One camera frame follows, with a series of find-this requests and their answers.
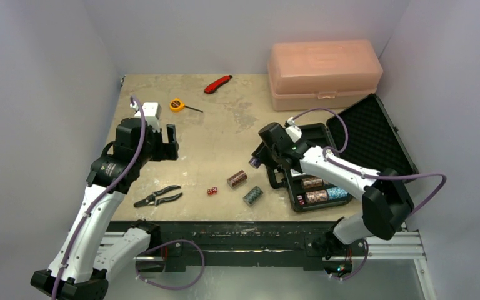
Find blue yellow chip stack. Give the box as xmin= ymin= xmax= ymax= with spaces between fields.
xmin=242 ymin=186 xmax=263 ymax=206

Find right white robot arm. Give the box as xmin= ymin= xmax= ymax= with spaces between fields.
xmin=253 ymin=122 xmax=414 ymax=254

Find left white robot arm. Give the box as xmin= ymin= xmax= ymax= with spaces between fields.
xmin=31 ymin=117 xmax=179 ymax=299

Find black poker set case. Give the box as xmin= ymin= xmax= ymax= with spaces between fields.
xmin=266 ymin=94 xmax=418 ymax=213

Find yellow tape measure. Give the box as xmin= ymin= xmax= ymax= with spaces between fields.
xmin=169 ymin=97 xmax=203 ymax=113

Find orange chip stack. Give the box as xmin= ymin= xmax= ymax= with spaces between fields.
xmin=226 ymin=170 xmax=248 ymax=189

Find brown chip stack upper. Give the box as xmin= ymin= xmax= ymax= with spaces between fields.
xmin=301 ymin=176 xmax=325 ymax=189

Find brown chip stack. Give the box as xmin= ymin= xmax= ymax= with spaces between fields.
xmin=301 ymin=176 xmax=325 ymax=189
xmin=305 ymin=190 xmax=329 ymax=204

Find red dice pair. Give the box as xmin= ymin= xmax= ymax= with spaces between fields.
xmin=207 ymin=187 xmax=218 ymax=196

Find red utility knife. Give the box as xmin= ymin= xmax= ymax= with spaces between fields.
xmin=204 ymin=75 xmax=233 ymax=94

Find black grey pliers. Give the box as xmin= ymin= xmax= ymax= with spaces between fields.
xmin=133 ymin=185 xmax=183 ymax=208

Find brown chip stack lower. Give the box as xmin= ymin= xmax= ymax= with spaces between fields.
xmin=305 ymin=190 xmax=329 ymax=204

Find light blue chip stack lower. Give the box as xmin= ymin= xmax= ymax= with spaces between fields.
xmin=326 ymin=187 xmax=349 ymax=201

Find pink plastic storage box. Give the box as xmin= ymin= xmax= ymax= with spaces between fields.
xmin=267 ymin=39 xmax=383 ymax=111

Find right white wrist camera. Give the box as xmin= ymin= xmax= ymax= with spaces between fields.
xmin=285 ymin=117 xmax=303 ymax=143

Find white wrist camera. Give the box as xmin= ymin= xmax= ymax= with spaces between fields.
xmin=285 ymin=117 xmax=303 ymax=143
xmin=142 ymin=102 xmax=162 ymax=132

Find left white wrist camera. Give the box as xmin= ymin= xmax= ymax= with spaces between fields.
xmin=142 ymin=102 xmax=162 ymax=132

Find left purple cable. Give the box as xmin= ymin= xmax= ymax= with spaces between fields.
xmin=51 ymin=96 xmax=147 ymax=300

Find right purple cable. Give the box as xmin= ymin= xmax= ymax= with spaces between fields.
xmin=286 ymin=107 xmax=448 ymax=220

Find black table front rail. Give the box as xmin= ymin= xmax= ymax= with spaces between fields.
xmin=106 ymin=221 xmax=367 ymax=270

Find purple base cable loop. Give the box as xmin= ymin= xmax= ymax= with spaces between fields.
xmin=134 ymin=239 xmax=206 ymax=291

